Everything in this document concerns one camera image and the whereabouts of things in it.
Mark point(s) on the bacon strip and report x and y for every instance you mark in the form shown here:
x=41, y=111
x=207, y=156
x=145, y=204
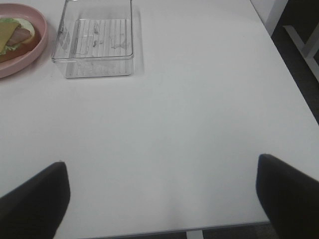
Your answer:
x=19, y=35

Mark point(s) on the white table leg frame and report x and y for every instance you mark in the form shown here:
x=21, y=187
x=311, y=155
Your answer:
x=308, y=49

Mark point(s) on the bread slice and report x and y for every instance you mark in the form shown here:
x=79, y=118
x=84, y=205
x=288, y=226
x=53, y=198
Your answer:
x=24, y=23

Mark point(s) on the yellow cheese slice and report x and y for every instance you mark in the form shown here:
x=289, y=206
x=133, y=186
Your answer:
x=6, y=31

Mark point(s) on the pink round plate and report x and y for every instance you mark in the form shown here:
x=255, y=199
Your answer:
x=16, y=10

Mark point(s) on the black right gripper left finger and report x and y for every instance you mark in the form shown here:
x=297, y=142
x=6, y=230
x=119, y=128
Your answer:
x=36, y=208

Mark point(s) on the right clear plastic tray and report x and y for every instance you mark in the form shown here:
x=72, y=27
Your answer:
x=95, y=39

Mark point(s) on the white table support bracket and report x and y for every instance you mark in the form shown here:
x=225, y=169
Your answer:
x=194, y=234

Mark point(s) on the green lettuce leaf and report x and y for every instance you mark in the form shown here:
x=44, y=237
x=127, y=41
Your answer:
x=6, y=48

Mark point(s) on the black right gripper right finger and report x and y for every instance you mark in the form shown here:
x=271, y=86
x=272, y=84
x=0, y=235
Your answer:
x=289, y=198

